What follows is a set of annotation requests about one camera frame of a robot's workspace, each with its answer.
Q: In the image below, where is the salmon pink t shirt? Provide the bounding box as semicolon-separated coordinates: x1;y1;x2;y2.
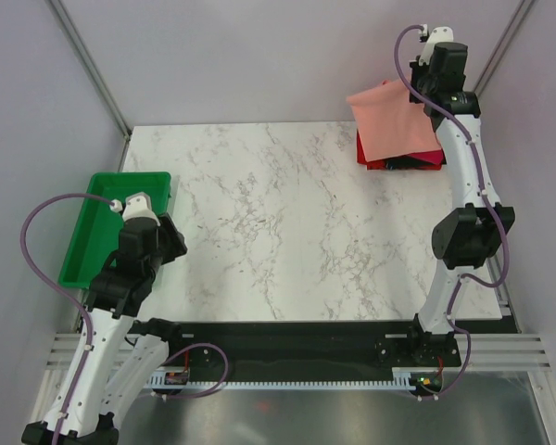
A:
347;80;441;150

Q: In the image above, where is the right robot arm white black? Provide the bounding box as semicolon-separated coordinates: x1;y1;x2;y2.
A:
405;25;515;366

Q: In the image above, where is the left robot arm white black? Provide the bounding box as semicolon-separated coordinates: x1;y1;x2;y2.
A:
21;192;187;444

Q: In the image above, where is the green plastic tray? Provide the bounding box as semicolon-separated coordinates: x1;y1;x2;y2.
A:
58;172;171;289

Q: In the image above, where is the folded crimson t shirt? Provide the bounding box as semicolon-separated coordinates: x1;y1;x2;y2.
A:
408;149;445;165

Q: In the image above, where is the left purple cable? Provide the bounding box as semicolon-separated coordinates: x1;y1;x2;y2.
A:
19;192;229;445

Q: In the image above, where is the white slotted cable duct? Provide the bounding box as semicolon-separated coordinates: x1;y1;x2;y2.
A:
145;368;443;391

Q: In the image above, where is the right aluminium frame post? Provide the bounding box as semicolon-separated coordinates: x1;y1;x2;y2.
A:
454;1;537;112

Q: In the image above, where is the aluminium frame post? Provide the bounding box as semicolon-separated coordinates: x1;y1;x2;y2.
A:
454;1;537;112
44;0;133;140

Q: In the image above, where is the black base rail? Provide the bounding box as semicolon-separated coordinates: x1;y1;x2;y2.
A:
130;319;461;381

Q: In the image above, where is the left aluminium frame post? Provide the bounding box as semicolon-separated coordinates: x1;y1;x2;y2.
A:
44;0;133;140

